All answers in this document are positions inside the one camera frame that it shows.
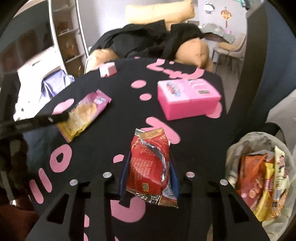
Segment red foil snack wrapper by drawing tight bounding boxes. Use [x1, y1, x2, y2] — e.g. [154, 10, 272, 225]
[126, 128, 178, 208]

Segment orange snack bag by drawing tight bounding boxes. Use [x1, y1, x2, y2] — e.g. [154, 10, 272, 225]
[235, 154, 274, 211]

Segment yellow wafer snack bag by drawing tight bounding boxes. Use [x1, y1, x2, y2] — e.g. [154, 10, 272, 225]
[253, 163, 274, 222]

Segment orange snack wrapper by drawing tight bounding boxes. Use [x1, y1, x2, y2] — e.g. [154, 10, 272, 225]
[269, 146, 288, 218]

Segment left gloved hand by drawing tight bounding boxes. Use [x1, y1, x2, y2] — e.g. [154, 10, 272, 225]
[1, 134, 29, 205]

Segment purple plastic bag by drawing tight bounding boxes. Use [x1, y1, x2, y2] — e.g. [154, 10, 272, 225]
[40, 69, 75, 103]

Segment white display shelf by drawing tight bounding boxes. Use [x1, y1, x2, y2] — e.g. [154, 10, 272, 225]
[48, 0, 89, 77]

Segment pink chip snack bag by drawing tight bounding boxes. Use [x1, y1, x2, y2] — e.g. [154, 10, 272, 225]
[57, 89, 112, 143]

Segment pink tissue box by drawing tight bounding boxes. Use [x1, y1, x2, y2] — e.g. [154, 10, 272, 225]
[157, 78, 222, 121]

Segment small pink white box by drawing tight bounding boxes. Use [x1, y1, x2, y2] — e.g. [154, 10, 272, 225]
[99, 62, 117, 78]

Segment white cloth on chair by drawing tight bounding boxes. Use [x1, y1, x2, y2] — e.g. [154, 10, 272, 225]
[266, 90, 296, 153]

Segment tan leather sofa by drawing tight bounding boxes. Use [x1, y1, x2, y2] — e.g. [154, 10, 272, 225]
[84, 1, 214, 73]

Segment blue chair back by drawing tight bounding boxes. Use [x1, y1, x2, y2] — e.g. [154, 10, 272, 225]
[227, 1, 295, 142]

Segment black clothing on sofa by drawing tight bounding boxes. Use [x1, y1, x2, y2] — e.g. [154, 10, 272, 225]
[90, 20, 205, 60]

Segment dining chair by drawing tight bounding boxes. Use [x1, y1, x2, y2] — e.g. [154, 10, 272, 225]
[212, 33, 247, 73]

